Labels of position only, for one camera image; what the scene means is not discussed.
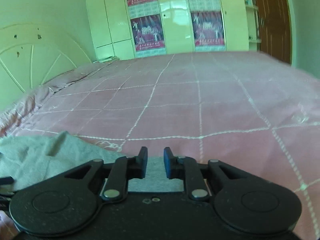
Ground grey sweatpants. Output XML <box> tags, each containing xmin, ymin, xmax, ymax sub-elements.
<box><xmin>1</xmin><ymin>132</ymin><xmax>183</xmax><ymax>192</ymax></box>

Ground pink pillow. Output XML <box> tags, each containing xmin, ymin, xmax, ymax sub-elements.
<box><xmin>42</xmin><ymin>58</ymin><xmax>118</xmax><ymax>90</ymax></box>
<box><xmin>1</xmin><ymin>86</ymin><xmax>56</xmax><ymax>137</ymax></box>

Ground pink checked bed sheet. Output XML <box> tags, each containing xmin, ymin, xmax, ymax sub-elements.
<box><xmin>6</xmin><ymin>52</ymin><xmax>319</xmax><ymax>239</ymax></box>

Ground far pink pillow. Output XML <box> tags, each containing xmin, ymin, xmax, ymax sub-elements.
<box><xmin>42</xmin><ymin>58</ymin><xmax>118</xmax><ymax>90</ymax></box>

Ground lower right red poster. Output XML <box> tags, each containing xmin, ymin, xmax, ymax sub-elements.
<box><xmin>191</xmin><ymin>11</ymin><xmax>225</xmax><ymax>48</ymax></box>

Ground white wooden headboard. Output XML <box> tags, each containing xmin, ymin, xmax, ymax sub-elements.
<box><xmin>1</xmin><ymin>24</ymin><xmax>91</xmax><ymax>109</ymax></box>

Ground lower left red poster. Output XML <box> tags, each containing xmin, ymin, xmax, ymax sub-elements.
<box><xmin>131</xmin><ymin>14</ymin><xmax>165</xmax><ymax>52</ymax></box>

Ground white corner shelf unit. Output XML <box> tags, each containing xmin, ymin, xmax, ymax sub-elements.
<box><xmin>244</xmin><ymin>0</ymin><xmax>261</xmax><ymax>51</ymax></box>

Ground white built-in wardrobe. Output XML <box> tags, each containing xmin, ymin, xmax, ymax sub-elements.
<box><xmin>86</xmin><ymin>0</ymin><xmax>249</xmax><ymax>61</ymax></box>

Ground brown wooden door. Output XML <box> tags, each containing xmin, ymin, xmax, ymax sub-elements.
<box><xmin>256</xmin><ymin>0</ymin><xmax>292</xmax><ymax>63</ymax></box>

